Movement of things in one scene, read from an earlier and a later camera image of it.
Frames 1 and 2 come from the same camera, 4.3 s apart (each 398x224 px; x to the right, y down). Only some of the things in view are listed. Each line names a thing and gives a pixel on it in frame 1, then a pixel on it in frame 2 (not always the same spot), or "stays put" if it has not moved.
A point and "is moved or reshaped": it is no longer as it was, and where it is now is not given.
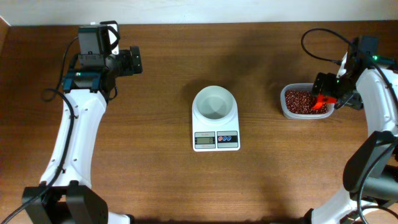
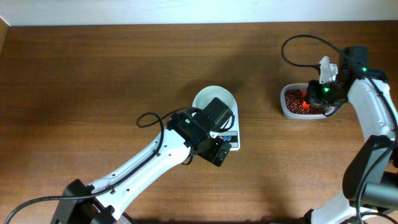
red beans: [301, 102] stays put
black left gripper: [127, 63] -> [210, 154]
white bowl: [215, 103] stays put
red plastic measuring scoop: [322, 99] is moved or reshaped
